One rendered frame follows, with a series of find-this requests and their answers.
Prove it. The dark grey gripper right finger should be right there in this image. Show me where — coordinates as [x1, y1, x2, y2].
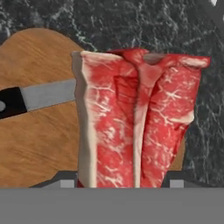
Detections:
[161, 170, 208, 189]

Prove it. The black handled kitchen knife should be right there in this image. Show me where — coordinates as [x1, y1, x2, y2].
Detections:
[0, 78, 77, 120]

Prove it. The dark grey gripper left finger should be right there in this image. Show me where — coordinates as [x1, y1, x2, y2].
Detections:
[30, 170, 79, 189]

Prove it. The round wooden cutting board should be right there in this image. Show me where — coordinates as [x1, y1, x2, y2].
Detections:
[0, 27, 186, 188]

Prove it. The raw red steak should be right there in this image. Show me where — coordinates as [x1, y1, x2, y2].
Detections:
[71, 47, 212, 189]

